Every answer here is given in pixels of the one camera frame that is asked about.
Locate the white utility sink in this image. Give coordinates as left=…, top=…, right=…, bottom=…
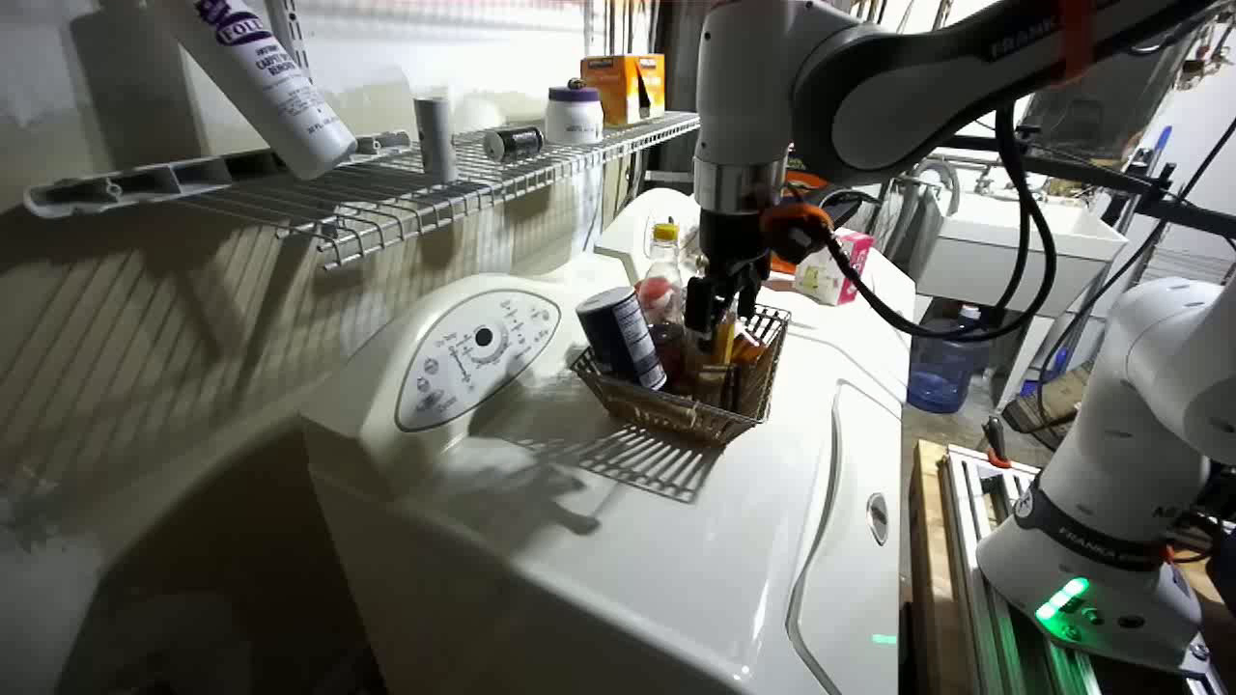
left=915, top=188, right=1126, bottom=322

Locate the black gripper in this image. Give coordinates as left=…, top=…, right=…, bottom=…
left=685, top=209, right=767, bottom=338

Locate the white wire shelf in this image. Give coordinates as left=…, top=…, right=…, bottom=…
left=22, top=111, right=698, bottom=271

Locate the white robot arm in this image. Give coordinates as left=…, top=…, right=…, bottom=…
left=690, top=0, right=1236, bottom=667

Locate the small black bottle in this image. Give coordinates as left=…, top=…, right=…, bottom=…
left=484, top=124, right=546, bottom=163

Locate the yellow cap clear bottle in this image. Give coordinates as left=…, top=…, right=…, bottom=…
left=646, top=221, right=685, bottom=285

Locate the brown wire basket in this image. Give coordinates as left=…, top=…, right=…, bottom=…
left=573, top=309, right=788, bottom=450

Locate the white pink small box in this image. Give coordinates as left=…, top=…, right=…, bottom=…
left=795, top=230, right=871, bottom=306

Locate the grey cylindrical can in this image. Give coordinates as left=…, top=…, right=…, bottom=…
left=414, top=96, right=450, bottom=181

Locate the red sauce bottle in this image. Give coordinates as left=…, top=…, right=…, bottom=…
left=637, top=277, right=681, bottom=325

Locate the white jar purple lid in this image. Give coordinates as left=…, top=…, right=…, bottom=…
left=546, top=82, right=602, bottom=149

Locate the white tube purple label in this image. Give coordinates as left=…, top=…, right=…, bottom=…
left=150, top=0, right=355, bottom=181

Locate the blue water jug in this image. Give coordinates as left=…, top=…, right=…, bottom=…
left=909, top=306, right=987, bottom=415

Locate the orange box on shelf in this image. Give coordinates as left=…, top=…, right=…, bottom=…
left=580, top=55, right=665, bottom=128

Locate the dark blue cylindrical canister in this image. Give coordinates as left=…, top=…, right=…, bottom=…
left=574, top=285, right=668, bottom=390

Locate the amber liquid bottle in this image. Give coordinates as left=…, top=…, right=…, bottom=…
left=696, top=312, right=737, bottom=393

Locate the white washing machine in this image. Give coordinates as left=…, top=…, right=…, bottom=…
left=302, top=257, right=909, bottom=695

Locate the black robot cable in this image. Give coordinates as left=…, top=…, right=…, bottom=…
left=822, top=101, right=1062, bottom=349

